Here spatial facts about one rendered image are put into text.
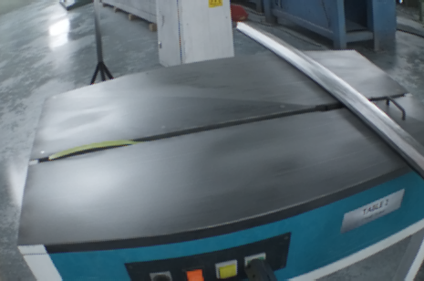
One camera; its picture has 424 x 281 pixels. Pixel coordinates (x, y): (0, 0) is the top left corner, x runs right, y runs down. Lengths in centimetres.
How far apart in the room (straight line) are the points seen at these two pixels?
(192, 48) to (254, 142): 205
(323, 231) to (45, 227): 44
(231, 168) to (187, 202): 10
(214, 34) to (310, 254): 223
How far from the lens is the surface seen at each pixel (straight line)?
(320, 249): 71
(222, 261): 62
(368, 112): 81
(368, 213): 72
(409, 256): 106
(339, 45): 334
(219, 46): 283
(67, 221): 62
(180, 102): 87
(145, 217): 59
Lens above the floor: 111
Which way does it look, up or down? 30 degrees down
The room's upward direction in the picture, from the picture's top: 4 degrees counter-clockwise
